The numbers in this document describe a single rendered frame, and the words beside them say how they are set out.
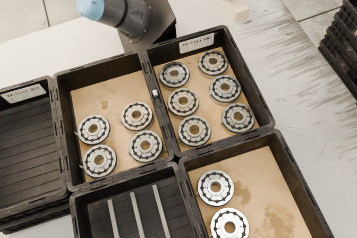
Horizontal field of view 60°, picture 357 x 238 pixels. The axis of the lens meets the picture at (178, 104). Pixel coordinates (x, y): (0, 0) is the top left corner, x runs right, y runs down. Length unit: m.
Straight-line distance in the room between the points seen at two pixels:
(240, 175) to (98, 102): 0.53
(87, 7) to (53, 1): 1.66
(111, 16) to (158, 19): 0.17
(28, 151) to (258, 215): 0.73
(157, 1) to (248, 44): 0.42
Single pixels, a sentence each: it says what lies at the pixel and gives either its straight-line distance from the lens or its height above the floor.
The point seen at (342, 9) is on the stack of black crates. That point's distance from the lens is 1.81.
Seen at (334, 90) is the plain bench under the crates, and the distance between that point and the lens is 1.30.
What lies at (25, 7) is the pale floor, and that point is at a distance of 2.84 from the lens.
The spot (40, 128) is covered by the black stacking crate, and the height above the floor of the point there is 0.83.
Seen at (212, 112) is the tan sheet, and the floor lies 0.83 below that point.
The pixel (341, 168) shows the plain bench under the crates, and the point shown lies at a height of 0.70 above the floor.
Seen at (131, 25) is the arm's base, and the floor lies 0.88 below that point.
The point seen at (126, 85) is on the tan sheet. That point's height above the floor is 0.83.
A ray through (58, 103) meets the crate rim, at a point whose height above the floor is 0.93.
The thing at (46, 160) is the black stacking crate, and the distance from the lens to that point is 1.07.
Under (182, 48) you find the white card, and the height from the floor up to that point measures 0.89.
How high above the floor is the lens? 1.74
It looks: 63 degrees down
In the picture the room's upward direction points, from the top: 8 degrees counter-clockwise
